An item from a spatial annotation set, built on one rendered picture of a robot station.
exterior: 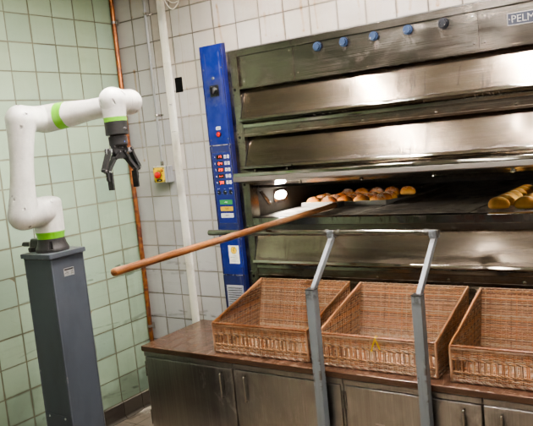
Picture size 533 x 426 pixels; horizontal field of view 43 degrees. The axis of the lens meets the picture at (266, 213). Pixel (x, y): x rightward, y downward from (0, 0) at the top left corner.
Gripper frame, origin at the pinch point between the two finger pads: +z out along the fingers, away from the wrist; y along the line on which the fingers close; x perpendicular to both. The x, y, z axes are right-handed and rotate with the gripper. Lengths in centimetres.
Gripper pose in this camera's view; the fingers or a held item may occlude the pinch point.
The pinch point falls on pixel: (123, 185)
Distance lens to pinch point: 279.3
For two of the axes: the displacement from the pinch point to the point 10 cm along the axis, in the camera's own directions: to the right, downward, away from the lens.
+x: 8.1, -0.5, -5.8
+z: 1.2, 9.9, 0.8
